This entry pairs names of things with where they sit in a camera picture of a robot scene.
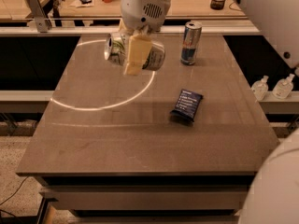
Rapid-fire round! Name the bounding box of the green white 7up can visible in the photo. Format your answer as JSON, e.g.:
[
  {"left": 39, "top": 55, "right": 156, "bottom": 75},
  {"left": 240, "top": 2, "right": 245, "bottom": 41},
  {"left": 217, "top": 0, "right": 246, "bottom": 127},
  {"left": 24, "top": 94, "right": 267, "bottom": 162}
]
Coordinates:
[{"left": 104, "top": 32, "right": 165, "bottom": 71}]

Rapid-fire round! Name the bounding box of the black mesh pen cup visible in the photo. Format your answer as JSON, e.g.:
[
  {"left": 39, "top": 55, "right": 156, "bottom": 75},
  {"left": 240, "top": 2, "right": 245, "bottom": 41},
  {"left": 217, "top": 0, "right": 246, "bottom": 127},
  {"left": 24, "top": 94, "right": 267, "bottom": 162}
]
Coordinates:
[{"left": 210, "top": 0, "right": 226, "bottom": 10}]

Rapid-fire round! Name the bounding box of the clear sanitizer bottle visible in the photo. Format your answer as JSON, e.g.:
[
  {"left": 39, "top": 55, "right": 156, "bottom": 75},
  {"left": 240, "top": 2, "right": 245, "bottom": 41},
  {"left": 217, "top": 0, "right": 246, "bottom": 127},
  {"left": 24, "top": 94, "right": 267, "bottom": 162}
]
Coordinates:
[
  {"left": 272, "top": 74, "right": 295, "bottom": 99},
  {"left": 251, "top": 76, "right": 268, "bottom": 101}
]

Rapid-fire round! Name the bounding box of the dark blue snack bar wrapper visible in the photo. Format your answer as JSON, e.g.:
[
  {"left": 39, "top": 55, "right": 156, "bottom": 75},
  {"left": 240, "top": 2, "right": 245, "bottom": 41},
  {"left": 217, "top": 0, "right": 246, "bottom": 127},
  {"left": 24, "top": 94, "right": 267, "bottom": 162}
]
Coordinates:
[{"left": 170, "top": 89, "right": 204, "bottom": 122}]

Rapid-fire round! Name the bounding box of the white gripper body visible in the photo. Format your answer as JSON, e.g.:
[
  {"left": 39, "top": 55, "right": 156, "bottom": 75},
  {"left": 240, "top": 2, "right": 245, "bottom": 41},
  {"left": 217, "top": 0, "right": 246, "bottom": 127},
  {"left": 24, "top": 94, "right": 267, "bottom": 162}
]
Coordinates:
[{"left": 121, "top": 0, "right": 171, "bottom": 32}]

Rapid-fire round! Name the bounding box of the left clear sanitizer bottle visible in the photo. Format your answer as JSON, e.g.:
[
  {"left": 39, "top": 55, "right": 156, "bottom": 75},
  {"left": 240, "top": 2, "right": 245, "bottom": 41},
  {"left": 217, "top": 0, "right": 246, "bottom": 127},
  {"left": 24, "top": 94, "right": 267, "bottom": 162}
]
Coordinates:
[{"left": 251, "top": 76, "right": 268, "bottom": 101}]

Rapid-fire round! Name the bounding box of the blue silver Red Bull can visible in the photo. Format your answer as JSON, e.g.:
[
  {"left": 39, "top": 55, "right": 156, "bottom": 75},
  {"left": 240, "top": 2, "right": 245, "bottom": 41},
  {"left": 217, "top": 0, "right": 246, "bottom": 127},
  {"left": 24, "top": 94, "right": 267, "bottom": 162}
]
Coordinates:
[{"left": 180, "top": 21, "right": 202, "bottom": 65}]

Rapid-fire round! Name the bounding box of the black floor cable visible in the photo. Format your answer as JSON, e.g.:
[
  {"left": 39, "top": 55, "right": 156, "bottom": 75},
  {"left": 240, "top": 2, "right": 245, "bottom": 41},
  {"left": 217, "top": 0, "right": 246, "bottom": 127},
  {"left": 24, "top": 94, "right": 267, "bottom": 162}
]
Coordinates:
[{"left": 0, "top": 175, "right": 31, "bottom": 224}]

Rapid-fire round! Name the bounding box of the left metal rail bracket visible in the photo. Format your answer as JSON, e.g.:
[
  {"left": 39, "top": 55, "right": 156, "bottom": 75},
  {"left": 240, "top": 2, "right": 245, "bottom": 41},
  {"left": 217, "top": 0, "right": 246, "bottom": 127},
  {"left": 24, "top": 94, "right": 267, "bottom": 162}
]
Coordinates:
[{"left": 26, "top": 0, "right": 51, "bottom": 33}]

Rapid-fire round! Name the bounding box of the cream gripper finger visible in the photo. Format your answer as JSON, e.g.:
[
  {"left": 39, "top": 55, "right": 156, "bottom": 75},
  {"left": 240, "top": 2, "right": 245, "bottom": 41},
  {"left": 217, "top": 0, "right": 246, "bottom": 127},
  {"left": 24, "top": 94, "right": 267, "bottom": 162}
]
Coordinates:
[
  {"left": 119, "top": 19, "right": 134, "bottom": 35},
  {"left": 124, "top": 35, "right": 152, "bottom": 76}
]

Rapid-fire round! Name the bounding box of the right clear sanitizer bottle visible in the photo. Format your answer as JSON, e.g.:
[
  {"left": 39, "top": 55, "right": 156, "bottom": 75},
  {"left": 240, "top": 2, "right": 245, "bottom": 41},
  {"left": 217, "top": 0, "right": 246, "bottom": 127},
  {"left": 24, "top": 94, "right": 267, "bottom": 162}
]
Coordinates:
[{"left": 272, "top": 74, "right": 295, "bottom": 99}]

